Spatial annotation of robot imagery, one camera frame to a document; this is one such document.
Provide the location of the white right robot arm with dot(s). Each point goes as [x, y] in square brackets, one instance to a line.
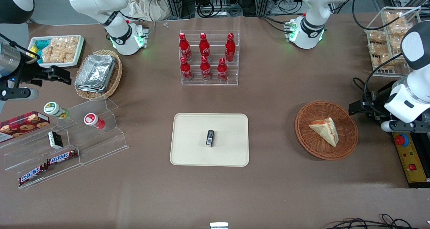
[97, 4]

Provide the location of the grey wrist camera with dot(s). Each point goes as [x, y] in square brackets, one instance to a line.
[20, 94]
[403, 126]

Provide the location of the bagged fried snack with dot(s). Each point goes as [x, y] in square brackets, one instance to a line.
[393, 18]
[395, 43]
[377, 36]
[386, 61]
[378, 48]
[398, 29]

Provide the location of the yellow small packet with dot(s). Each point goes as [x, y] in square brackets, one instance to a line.
[33, 52]

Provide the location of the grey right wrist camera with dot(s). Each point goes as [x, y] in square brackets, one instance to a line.
[20, 94]

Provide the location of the white rectangular food tray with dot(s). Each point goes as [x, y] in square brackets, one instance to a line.
[58, 65]

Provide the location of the white and black device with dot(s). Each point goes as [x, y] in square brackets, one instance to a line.
[219, 225]

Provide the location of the round brown wicker basket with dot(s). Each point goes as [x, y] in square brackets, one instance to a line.
[309, 145]

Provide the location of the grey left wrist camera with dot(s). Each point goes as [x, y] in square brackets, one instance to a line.
[403, 126]

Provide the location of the oval tan wicker basket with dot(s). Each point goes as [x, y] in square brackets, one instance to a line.
[116, 79]

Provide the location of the small black packet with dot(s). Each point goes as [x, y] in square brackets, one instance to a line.
[210, 138]

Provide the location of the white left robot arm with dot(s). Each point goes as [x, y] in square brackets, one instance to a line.
[315, 7]

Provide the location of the beige cloth bag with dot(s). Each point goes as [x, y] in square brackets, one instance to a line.
[144, 5]

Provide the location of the triangular sandwich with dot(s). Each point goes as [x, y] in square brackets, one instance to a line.
[326, 130]

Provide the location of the green lid cup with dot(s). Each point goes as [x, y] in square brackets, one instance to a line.
[53, 108]

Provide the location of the Snickers chocolate bar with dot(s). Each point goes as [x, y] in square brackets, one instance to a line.
[62, 157]
[32, 174]

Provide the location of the red cookie box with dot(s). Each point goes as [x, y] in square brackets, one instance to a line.
[23, 123]

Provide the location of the aluminium foil container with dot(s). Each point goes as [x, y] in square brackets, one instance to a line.
[88, 89]
[95, 71]

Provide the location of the red cola bottle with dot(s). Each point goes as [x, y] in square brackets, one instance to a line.
[184, 47]
[222, 71]
[185, 71]
[230, 49]
[204, 47]
[205, 70]

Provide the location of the clear acrylic bottle rack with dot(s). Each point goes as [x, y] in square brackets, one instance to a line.
[231, 78]

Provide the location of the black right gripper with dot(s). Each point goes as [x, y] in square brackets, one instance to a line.
[29, 74]

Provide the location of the clear acrylic stepped shelf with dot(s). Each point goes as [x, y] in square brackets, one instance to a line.
[100, 145]

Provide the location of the black table appliance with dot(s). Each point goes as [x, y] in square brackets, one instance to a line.
[418, 185]

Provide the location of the beige plastic tray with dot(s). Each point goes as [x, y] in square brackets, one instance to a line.
[191, 151]

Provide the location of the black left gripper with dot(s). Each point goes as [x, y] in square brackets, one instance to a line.
[379, 103]

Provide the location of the red lid cup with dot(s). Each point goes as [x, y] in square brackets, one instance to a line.
[92, 120]

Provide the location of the teal small box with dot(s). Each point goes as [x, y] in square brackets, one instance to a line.
[42, 43]

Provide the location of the black and white small box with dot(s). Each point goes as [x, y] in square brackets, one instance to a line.
[55, 140]

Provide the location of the yellow emergency stop control box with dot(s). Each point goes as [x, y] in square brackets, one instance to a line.
[411, 162]

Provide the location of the clear bag of rice snacks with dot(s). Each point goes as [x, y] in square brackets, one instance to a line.
[69, 47]
[50, 54]

